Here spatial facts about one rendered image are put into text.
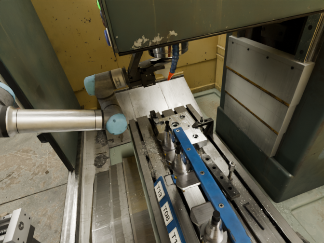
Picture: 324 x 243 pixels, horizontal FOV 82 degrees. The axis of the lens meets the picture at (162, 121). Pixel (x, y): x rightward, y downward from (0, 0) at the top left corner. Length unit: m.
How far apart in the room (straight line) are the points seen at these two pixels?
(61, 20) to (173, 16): 1.40
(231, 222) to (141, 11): 0.51
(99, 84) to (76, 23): 1.03
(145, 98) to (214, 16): 1.46
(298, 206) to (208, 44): 1.50
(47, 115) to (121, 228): 0.67
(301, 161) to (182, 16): 0.86
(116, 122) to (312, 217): 1.18
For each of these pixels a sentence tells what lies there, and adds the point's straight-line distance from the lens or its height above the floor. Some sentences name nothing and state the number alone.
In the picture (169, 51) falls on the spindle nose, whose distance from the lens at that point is 0.69.
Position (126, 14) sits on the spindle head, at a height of 1.68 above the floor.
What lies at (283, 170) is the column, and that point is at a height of 0.88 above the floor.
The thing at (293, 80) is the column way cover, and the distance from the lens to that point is 0.89.
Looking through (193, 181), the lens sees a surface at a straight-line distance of 0.61.
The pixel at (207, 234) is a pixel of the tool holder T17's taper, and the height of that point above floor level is 1.25.
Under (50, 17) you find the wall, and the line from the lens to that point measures 1.75.
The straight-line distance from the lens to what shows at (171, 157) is 0.67.
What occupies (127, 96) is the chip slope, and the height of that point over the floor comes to 0.82.
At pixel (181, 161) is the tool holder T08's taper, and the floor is 1.26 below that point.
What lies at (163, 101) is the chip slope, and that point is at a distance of 1.81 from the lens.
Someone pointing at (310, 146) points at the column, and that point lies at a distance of 1.01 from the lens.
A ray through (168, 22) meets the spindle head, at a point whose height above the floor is 1.65.
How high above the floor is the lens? 1.73
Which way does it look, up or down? 39 degrees down
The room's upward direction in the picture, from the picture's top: 8 degrees counter-clockwise
